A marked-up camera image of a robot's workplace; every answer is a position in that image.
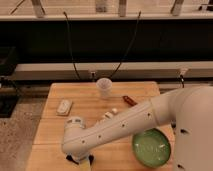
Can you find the green bowl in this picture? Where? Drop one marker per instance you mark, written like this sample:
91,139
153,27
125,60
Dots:
151,148

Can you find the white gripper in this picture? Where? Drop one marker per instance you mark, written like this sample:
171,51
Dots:
85,164

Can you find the clear plastic cup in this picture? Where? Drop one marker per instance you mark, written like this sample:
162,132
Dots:
104,86

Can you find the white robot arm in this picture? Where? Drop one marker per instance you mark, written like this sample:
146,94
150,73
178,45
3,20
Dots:
190,109

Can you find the white plastic bottle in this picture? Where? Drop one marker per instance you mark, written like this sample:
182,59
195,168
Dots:
110,114

